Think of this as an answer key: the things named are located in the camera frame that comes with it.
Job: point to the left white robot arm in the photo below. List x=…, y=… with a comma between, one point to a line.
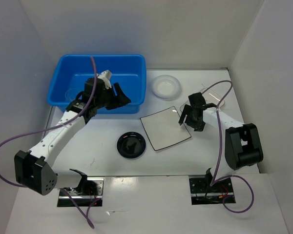
x=33, y=168

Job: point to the small rectangular white dish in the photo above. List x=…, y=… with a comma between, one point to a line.
x=210, y=96

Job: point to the black round plate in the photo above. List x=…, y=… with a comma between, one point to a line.
x=131, y=145

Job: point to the clear plastic cup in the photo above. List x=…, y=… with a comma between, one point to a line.
x=70, y=94

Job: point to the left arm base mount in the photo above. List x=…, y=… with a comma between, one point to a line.
x=92, y=193

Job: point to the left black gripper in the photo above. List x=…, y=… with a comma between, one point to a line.
x=120, y=100

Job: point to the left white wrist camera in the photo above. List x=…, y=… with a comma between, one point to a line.
x=105, y=76

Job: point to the blue plastic bin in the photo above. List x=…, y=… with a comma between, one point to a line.
x=72, y=71

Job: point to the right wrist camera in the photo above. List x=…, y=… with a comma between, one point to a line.
x=196, y=100

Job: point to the white round bowl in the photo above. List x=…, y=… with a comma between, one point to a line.
x=166, y=86

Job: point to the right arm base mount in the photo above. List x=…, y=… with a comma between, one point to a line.
x=202, y=194

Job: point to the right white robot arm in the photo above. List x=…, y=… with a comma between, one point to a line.
x=239, y=143

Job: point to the large square white plate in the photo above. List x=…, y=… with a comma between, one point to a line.
x=163, y=129

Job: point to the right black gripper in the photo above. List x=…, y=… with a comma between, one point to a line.
x=198, y=126

